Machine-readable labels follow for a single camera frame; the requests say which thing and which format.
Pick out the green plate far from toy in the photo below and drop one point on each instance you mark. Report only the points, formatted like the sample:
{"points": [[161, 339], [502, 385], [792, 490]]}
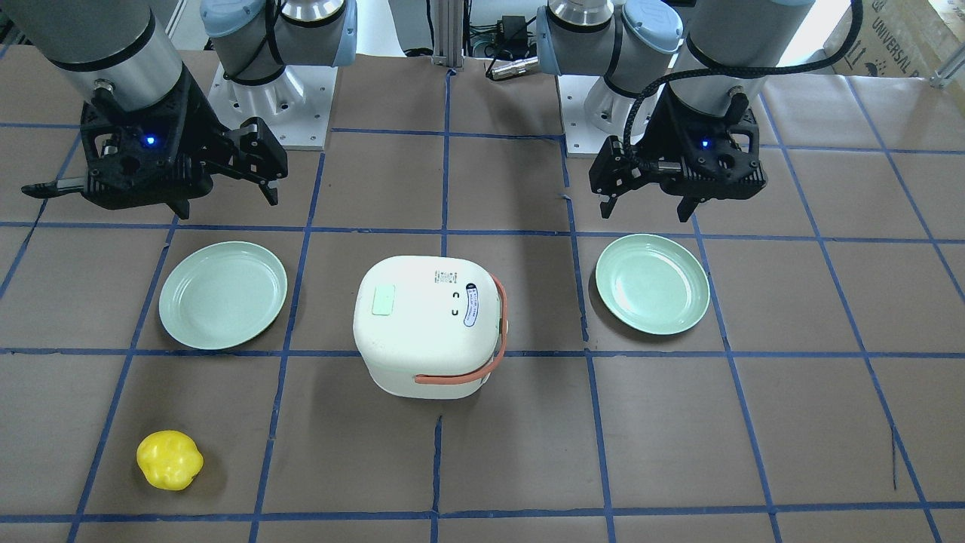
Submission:
{"points": [[652, 284]]}

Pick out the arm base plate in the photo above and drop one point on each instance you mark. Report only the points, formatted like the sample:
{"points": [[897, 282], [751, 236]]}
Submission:
{"points": [[296, 106], [591, 111]]}

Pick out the aluminium frame post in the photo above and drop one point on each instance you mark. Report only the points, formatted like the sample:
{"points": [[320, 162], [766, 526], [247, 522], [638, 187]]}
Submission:
{"points": [[448, 31]]}

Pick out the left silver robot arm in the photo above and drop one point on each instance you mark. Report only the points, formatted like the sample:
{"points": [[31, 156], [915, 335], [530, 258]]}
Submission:
{"points": [[683, 86]]}

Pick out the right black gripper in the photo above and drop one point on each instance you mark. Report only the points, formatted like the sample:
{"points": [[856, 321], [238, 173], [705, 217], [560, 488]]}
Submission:
{"points": [[197, 115]]}

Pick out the cardboard box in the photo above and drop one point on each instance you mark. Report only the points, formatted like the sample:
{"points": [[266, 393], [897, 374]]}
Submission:
{"points": [[904, 38]]}

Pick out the green plate near yellow toy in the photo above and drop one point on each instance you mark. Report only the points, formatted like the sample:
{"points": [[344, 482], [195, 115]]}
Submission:
{"points": [[223, 295]]}

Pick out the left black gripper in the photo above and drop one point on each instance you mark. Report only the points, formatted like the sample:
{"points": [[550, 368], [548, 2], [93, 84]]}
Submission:
{"points": [[653, 128]]}

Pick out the black power adapter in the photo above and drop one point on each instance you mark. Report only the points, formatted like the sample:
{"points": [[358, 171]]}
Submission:
{"points": [[512, 31]]}

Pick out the white rice cooker orange handle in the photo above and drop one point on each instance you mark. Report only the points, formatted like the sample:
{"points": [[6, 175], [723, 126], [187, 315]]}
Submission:
{"points": [[430, 327]]}

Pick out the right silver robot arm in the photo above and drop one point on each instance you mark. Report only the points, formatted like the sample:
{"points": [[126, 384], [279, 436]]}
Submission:
{"points": [[119, 58]]}

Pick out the yellow toy pepper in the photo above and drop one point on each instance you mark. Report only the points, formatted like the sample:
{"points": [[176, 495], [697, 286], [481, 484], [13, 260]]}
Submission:
{"points": [[169, 460]]}

